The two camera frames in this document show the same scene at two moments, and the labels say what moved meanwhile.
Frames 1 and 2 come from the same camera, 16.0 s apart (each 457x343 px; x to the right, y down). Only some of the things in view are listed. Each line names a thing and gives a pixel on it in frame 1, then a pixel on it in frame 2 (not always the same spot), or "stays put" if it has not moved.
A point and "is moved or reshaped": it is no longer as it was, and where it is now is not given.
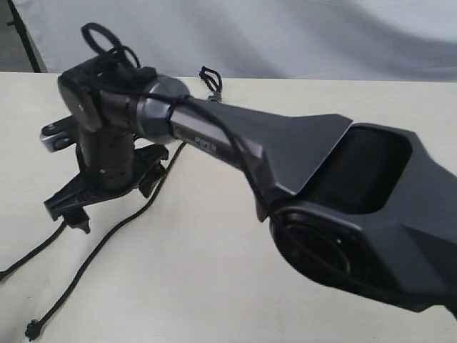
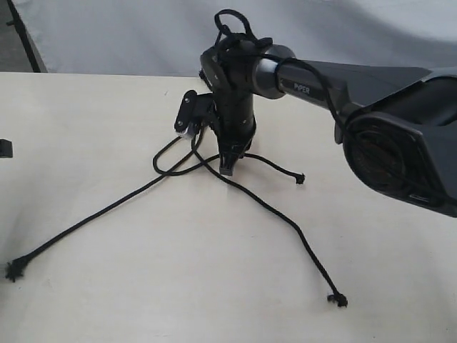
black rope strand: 33,327 to 16,268
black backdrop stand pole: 23,37 stays put
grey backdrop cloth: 374,41 stays put
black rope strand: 4,272 to 298,177
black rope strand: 211,80 is moved or reshaped
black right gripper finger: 76,194 to 227,162
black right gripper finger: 77,219 to 238,152
